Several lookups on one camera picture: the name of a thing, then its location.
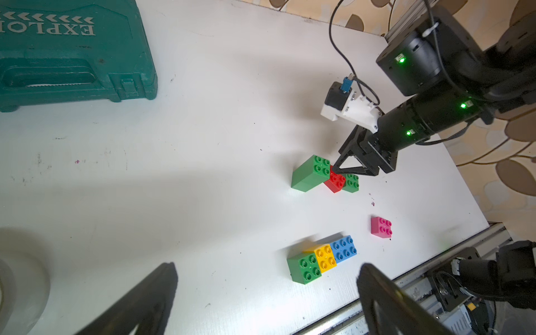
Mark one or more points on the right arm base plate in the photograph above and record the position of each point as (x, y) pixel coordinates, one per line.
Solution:
(462, 276)

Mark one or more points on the red lego brick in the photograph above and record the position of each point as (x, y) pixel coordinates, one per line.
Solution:
(336, 182)

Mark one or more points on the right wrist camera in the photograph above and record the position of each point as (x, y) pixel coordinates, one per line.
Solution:
(342, 101)

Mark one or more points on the green lego brick front row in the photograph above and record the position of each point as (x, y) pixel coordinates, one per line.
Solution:
(304, 268)

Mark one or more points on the blue lego brick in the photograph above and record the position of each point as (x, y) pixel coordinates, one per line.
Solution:
(343, 249)

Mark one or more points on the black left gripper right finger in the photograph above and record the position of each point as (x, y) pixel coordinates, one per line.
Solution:
(388, 310)

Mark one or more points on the clear tape roll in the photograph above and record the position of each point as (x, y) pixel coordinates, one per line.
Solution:
(25, 290)

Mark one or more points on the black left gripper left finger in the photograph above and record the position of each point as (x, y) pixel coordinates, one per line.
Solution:
(145, 309)

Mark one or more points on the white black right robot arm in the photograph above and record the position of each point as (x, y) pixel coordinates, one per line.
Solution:
(447, 80)

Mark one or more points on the green plastic tool case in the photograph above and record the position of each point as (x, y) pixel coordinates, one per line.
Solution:
(68, 51)

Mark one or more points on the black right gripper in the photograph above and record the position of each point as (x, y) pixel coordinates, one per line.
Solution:
(365, 147)

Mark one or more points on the aluminium front rail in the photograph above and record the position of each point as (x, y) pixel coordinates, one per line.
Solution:
(350, 318)

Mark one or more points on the pink lego brick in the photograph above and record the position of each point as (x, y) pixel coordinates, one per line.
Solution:
(381, 227)

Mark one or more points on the yellow lego brick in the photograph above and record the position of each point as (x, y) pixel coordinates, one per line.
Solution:
(324, 255)

